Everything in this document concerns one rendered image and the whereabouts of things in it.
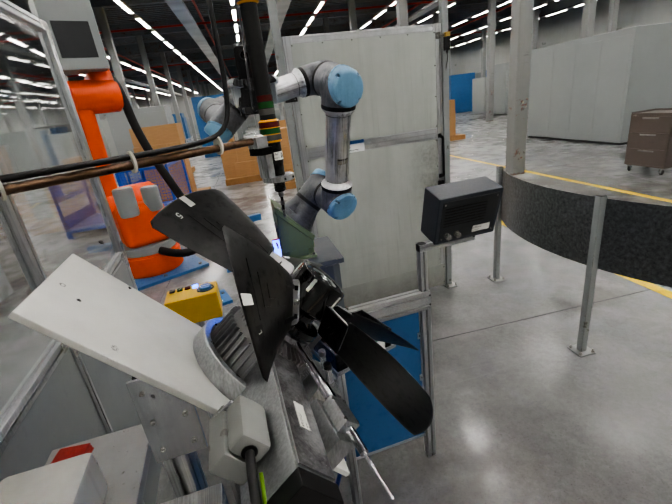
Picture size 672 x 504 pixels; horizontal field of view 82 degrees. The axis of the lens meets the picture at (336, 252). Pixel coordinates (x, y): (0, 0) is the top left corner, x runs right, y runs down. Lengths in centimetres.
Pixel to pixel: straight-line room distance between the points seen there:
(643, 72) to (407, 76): 804
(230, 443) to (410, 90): 266
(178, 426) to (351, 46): 245
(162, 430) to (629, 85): 1017
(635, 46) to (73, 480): 1036
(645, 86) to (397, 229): 828
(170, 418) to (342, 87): 100
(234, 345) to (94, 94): 406
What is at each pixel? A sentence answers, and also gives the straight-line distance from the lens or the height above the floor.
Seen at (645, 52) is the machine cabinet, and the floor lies 176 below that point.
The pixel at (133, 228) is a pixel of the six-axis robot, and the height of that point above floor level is 61.
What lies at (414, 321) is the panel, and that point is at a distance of 160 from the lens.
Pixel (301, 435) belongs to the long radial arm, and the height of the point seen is 113.
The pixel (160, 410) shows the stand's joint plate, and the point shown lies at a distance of 87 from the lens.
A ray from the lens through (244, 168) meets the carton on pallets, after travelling 1007.
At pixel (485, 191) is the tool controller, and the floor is 122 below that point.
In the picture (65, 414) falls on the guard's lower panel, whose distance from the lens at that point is 146.
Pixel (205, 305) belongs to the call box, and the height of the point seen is 104.
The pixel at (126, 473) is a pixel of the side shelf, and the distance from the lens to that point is 111.
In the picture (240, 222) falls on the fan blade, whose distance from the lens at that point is 90.
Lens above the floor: 158
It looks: 21 degrees down
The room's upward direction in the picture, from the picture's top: 7 degrees counter-clockwise
